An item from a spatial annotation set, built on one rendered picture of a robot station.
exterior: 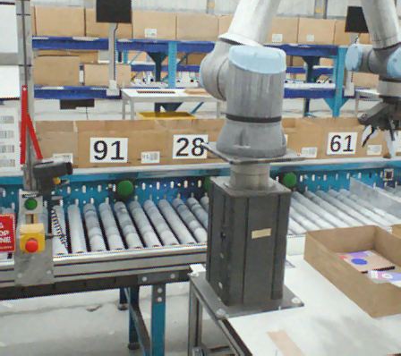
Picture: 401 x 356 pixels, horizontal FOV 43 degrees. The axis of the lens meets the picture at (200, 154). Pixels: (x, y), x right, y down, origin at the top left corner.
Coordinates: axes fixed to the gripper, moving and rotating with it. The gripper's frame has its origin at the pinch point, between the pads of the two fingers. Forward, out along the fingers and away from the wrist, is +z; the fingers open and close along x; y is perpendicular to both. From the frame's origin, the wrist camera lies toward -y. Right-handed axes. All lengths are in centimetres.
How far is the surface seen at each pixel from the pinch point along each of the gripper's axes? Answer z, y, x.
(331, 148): 16, 38, 67
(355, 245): 31.9, -6.0, -4.0
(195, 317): 54, -62, 3
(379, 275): 29.6, -18.6, -27.9
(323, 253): 28.0, -27.8, -13.3
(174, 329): 113, -33, 83
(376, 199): 33, 42, 36
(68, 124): 13, -82, 115
